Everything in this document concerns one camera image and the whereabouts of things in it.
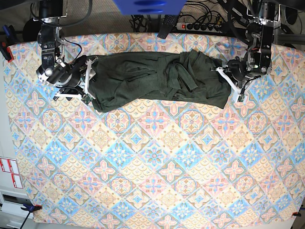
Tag black round stool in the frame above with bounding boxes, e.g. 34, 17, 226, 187
22, 19, 41, 42

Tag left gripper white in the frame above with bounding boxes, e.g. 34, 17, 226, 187
211, 67, 245, 103

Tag patterned colourful tablecloth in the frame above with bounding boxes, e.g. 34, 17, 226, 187
3, 42, 305, 229

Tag blue clamp upper left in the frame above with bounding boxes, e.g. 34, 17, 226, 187
0, 25, 14, 62

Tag blue clamp lower left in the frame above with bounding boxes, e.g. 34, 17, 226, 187
20, 204, 42, 229

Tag orange clamp lower right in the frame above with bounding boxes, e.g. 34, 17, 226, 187
292, 212, 302, 217

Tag white red-framed labels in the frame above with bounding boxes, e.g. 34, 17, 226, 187
0, 157, 23, 189

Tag dark green long-sleeve shirt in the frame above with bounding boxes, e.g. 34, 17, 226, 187
89, 50, 231, 113

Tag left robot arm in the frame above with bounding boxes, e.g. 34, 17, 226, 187
212, 0, 280, 103

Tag blue clamp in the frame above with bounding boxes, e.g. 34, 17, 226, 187
20, 204, 42, 229
0, 25, 14, 62

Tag blue plastic box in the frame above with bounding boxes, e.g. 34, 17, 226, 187
113, 0, 186, 15

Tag black remote control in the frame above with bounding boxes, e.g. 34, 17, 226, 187
157, 15, 178, 39

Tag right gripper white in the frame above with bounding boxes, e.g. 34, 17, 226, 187
53, 56, 97, 105

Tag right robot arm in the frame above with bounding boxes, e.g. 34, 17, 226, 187
30, 0, 97, 105

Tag white power strip red switch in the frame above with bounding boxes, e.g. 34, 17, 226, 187
176, 22, 221, 32

